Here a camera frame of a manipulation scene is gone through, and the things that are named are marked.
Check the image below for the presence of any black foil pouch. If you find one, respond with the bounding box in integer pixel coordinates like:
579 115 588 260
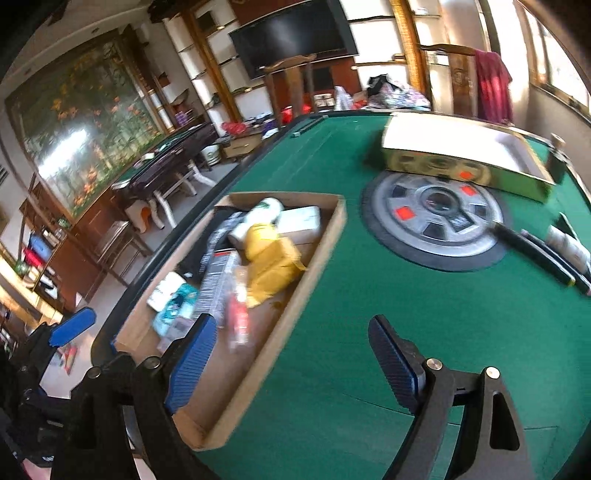
175 207 245 285

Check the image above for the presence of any gold white box lid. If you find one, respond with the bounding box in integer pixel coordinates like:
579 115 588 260
382 111 554 203

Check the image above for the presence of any black marker pink cap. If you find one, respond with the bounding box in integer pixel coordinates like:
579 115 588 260
521 229 591 296

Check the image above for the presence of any white bottle red label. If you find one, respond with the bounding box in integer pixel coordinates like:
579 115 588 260
545 226 590 274

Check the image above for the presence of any black television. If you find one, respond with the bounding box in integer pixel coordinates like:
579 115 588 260
229 1 358 79

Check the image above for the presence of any pile of clothes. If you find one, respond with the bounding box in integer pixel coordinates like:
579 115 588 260
367 74 432 111

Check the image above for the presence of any white square box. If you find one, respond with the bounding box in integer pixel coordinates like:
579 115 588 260
276 206 321 245

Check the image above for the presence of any clear red tube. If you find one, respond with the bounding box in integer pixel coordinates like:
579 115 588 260
226 275 250 349

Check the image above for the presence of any black marker yellow cap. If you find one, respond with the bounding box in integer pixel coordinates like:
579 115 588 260
490 222 575 287

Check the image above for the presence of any white bottle green label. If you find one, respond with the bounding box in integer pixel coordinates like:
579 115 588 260
228 197 283 249

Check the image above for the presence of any grey barcode box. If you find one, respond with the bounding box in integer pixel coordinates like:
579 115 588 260
192 249 242 328

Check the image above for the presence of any round grey table centre panel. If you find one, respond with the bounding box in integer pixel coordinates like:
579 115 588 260
361 172 512 272

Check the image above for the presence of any dark side table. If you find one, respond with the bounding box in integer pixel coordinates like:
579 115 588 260
110 123 218 230

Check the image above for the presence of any blue white tissue packet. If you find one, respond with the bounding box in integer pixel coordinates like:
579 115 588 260
152 283 198 337

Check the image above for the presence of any wooden armchair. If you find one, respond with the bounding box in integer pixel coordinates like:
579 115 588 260
262 54 317 129

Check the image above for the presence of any red cloth on chair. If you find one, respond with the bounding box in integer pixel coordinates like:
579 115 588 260
475 50 513 124

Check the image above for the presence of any large landscape painting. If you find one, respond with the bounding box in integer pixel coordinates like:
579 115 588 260
5 31 162 219

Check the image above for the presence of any wooden chair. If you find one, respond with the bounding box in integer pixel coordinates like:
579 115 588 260
420 43 478 118

